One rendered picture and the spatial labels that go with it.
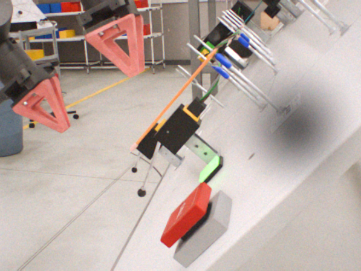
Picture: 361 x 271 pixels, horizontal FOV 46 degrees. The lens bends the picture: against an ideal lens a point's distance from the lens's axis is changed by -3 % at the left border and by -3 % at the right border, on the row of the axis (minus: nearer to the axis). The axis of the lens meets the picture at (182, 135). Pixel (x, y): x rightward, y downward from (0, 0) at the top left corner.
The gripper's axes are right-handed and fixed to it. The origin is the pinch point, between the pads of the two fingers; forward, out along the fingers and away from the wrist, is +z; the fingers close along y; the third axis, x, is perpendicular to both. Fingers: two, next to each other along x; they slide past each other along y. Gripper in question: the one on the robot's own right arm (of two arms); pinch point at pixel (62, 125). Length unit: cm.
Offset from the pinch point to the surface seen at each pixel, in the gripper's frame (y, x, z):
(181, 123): -2.6, -14.8, 10.7
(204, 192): -25.5, -17.4, 14.2
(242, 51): 96, -27, 15
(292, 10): 49, -43, 12
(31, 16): 638, 202, -210
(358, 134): -33.6, -30.2, 15.1
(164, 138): -2.7, -11.6, 10.9
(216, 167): -8.6, -16.0, 17.2
